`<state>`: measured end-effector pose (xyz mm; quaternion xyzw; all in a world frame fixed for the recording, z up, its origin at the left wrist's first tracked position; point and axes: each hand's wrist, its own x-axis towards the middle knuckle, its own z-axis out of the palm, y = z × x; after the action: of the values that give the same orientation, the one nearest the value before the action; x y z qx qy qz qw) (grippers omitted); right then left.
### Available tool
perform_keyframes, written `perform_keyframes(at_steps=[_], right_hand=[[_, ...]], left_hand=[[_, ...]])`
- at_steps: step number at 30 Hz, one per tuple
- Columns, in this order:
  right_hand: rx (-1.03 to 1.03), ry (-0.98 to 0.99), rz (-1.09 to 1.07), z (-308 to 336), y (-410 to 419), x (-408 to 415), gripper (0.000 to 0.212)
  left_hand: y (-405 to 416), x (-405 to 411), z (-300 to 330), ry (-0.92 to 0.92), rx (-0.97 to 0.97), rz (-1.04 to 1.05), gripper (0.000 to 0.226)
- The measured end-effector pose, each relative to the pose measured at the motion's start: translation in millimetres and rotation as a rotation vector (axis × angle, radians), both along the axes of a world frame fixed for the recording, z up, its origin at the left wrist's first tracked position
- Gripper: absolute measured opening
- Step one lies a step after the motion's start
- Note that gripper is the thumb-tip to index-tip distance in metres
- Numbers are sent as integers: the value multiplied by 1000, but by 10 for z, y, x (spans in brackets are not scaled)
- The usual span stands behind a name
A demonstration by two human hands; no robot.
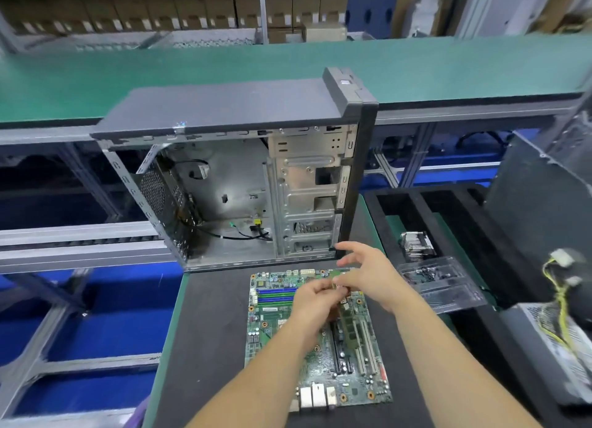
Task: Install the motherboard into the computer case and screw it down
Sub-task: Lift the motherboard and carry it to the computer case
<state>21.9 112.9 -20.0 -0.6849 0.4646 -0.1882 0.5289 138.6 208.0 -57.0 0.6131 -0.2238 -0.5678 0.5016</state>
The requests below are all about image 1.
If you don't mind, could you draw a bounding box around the person's left forearm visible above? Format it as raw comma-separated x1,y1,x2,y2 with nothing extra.
185,316,327,428

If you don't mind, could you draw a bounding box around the person's right hand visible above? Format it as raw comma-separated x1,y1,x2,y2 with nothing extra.
333,241,408,306

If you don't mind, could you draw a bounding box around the person's right forearm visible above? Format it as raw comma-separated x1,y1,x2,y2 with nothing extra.
377,279,544,428

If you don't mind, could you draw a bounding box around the yellow black cable bundle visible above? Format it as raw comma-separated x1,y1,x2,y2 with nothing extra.
541,247,586,352

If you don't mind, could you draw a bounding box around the grey power supply unit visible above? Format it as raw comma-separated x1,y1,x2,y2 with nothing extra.
499,301,592,408

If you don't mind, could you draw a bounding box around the stack of cardboard boxes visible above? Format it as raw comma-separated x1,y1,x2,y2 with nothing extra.
0,0,353,45

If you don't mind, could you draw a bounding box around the green conveyor belt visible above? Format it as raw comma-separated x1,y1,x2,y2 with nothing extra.
0,35,592,130

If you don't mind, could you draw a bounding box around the green motherboard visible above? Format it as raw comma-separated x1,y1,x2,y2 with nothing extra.
244,268,393,413

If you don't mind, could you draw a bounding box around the person's left hand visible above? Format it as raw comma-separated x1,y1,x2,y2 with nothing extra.
287,275,351,336

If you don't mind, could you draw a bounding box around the black CPU cooler fan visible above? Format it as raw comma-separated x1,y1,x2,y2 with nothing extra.
398,231,438,263

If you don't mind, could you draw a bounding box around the grey metal computer case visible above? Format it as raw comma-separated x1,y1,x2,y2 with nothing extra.
89,67,379,273

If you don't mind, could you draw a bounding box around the clear plastic screw tray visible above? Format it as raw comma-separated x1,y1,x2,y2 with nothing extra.
396,255,488,315

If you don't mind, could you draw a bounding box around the grey flat metal rail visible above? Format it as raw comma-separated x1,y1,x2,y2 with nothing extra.
0,220,178,275

